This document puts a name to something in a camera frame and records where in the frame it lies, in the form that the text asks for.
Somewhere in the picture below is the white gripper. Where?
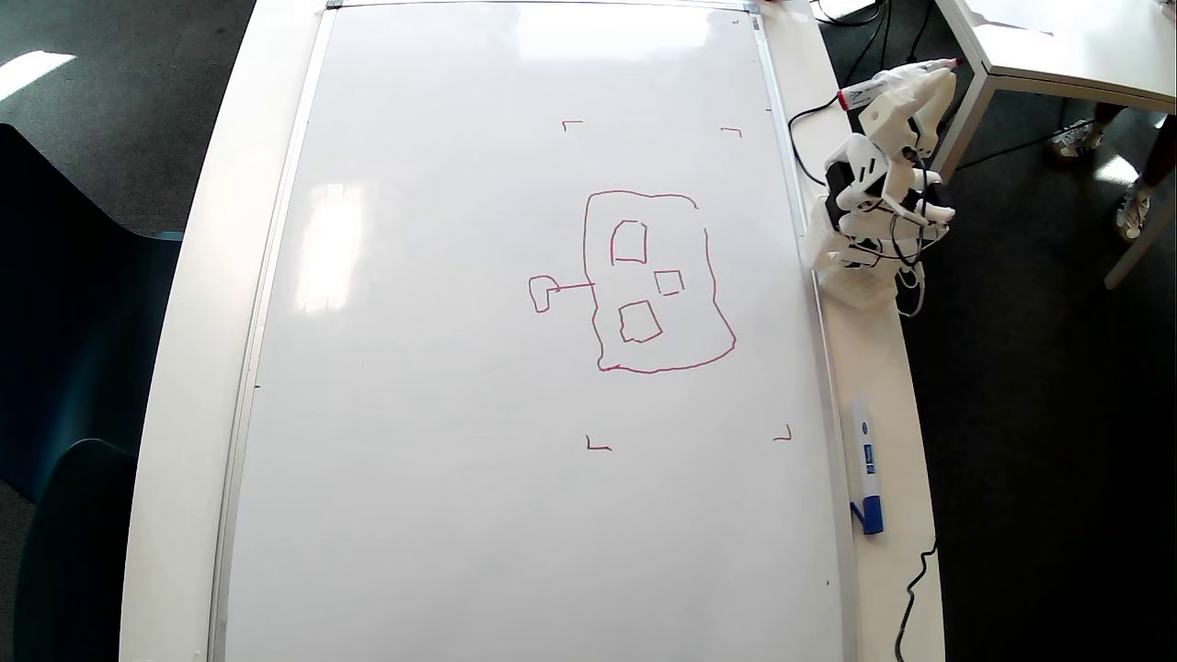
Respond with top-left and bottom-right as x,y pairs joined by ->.
858,64 -> 957,159

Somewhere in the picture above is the red whiteboard marker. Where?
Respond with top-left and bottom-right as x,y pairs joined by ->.
837,58 -> 962,111

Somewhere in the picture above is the large whiteboard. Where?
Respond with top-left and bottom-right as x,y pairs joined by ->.
207,0 -> 863,662

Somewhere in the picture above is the person wearing white sneakers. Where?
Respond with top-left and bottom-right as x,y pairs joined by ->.
1051,103 -> 1177,242

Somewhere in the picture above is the white side table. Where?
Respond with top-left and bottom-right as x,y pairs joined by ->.
929,0 -> 1177,291

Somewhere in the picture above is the white blue board marker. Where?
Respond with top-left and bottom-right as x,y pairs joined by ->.
848,397 -> 886,536

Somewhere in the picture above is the dark teal chair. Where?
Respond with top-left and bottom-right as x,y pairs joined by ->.
14,439 -> 141,662
0,122 -> 185,505

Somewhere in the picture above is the black cable with plug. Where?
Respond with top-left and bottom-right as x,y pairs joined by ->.
904,0 -> 935,67

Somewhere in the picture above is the black camera cable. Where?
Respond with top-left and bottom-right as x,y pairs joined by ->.
786,0 -> 925,268

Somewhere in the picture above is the white base cable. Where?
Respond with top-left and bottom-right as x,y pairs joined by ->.
894,260 -> 927,319

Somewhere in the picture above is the black cable on table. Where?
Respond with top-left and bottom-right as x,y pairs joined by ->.
894,536 -> 939,662

